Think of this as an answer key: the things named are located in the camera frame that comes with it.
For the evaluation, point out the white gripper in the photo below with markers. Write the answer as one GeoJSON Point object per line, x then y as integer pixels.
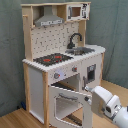
{"type": "Point", "coordinates": [104, 103]}

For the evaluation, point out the white toy oven door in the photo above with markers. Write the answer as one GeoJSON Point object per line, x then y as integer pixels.
{"type": "Point", "coordinates": [63, 102]}

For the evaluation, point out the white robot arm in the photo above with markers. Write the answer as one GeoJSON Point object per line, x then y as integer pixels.
{"type": "Point", "coordinates": [120, 118]}

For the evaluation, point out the white wooden toy kitchen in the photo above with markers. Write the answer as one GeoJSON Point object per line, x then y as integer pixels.
{"type": "Point", "coordinates": [47, 40]}

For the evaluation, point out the toy dishwasher door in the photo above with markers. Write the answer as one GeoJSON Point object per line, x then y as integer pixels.
{"type": "Point", "coordinates": [91, 71]}

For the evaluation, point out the red right stove knob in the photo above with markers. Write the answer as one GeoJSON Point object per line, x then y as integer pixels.
{"type": "Point", "coordinates": [74, 69]}

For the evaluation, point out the red stove knob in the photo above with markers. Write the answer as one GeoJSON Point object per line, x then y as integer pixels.
{"type": "Point", "coordinates": [56, 75]}
{"type": "Point", "coordinates": [74, 69]}

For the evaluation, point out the red left stove knob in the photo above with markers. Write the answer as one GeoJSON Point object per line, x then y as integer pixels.
{"type": "Point", "coordinates": [56, 75]}

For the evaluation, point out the grey toy sink basin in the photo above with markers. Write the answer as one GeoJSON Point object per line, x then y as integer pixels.
{"type": "Point", "coordinates": [79, 51]}

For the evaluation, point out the black toy stovetop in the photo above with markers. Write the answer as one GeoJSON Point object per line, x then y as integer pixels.
{"type": "Point", "coordinates": [52, 59]}

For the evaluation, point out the white toy microwave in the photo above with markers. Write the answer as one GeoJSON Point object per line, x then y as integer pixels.
{"type": "Point", "coordinates": [78, 11]}

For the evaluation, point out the grey toy range hood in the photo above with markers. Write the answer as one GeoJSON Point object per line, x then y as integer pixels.
{"type": "Point", "coordinates": [48, 18]}

